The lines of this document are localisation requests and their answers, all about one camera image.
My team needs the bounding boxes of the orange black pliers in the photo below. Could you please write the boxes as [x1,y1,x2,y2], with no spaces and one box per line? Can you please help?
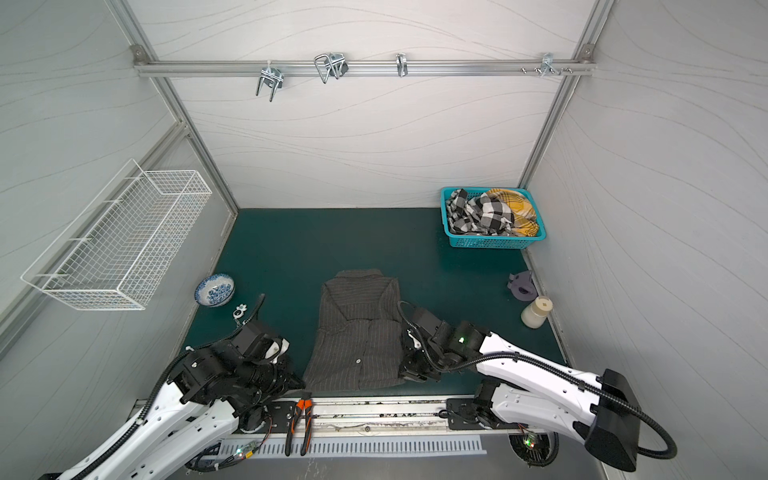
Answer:
[284,392,314,457]

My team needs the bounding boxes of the metal bracket hook right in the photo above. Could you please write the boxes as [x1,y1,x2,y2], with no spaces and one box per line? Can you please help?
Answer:
[520,53,573,77]

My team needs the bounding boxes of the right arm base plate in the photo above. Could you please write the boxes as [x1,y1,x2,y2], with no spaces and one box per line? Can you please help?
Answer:
[440,397,499,430]

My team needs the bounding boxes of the cream tape roll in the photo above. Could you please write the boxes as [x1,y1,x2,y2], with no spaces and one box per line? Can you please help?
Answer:
[521,296,553,329]

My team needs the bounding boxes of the left black cable bundle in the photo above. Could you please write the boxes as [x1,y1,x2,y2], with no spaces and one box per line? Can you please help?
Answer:
[184,440,272,474]

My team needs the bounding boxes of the grey pinstriped long sleeve shirt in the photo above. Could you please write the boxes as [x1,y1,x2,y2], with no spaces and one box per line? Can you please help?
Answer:
[303,269,405,393]

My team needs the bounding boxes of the metal ring clip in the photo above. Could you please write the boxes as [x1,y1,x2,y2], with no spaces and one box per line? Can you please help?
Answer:
[395,53,408,78]

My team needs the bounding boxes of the white slotted vent strip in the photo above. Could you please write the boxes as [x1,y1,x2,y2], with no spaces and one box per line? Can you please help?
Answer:
[215,436,488,462]

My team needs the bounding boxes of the small metal clip on table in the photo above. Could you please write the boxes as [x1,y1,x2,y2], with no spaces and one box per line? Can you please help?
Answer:
[232,304,248,327]

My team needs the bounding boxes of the metal clamp hook middle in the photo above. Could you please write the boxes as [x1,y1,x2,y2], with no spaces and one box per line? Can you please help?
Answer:
[313,52,349,84]

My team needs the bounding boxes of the aluminium crossbar rail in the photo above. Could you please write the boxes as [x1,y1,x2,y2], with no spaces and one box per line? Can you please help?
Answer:
[134,57,597,78]

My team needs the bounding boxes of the white wire wall basket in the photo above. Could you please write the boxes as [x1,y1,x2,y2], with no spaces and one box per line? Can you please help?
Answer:
[21,159,212,311]

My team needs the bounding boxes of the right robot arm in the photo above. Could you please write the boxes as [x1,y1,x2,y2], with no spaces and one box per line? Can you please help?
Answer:
[398,302,678,472]

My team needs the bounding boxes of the blue white ceramic plate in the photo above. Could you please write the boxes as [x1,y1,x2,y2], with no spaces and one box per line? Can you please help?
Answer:
[194,273,235,307]

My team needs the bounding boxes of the metal clamp hook left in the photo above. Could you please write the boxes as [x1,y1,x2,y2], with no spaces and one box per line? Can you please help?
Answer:
[255,63,284,102]

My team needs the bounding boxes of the black white checked shirt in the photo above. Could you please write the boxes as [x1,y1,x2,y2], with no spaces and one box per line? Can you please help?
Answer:
[444,189,514,236]

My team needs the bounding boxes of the dark purple plastic object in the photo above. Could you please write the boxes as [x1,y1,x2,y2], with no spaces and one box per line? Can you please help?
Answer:
[507,270,539,302]

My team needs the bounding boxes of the metal clamp hook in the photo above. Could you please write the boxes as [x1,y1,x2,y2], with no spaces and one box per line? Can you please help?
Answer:
[255,63,284,102]
[313,52,349,84]

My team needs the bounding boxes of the yellow patterned shirt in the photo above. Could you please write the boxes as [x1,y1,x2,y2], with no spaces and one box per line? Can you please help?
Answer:
[487,189,540,237]

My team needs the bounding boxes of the teal plastic basket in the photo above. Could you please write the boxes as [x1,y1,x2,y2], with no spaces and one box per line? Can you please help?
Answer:
[440,187,547,250]

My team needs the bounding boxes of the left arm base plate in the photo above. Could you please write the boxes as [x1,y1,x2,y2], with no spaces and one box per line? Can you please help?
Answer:
[237,400,296,434]

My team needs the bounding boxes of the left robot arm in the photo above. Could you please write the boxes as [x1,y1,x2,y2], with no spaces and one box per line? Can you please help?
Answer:
[53,320,304,479]

